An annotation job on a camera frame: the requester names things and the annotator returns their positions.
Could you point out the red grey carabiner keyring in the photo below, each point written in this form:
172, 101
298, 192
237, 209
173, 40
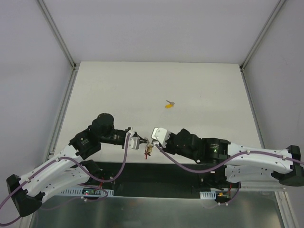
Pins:
145, 151

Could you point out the key with yellow tag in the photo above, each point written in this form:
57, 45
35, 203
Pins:
149, 149
169, 104

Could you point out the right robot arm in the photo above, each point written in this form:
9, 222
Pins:
241, 163

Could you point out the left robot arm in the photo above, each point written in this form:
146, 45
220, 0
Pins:
69, 167

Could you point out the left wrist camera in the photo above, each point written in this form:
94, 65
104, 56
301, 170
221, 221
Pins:
132, 139

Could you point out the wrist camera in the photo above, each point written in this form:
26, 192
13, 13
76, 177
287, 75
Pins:
132, 139
160, 136

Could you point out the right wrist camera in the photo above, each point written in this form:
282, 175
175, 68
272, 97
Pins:
160, 136

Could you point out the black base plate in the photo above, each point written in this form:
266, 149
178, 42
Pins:
152, 180

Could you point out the right white cable duct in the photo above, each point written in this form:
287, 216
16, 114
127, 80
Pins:
208, 195

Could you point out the white cable duct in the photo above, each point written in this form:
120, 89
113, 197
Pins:
86, 192
208, 195

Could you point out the left white cable duct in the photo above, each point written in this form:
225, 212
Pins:
86, 192

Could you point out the left aluminium frame post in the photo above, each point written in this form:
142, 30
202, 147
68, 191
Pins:
56, 33

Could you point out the aluminium frame post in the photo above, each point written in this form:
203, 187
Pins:
56, 33
266, 27

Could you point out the right aluminium frame post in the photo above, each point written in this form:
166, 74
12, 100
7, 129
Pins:
266, 27

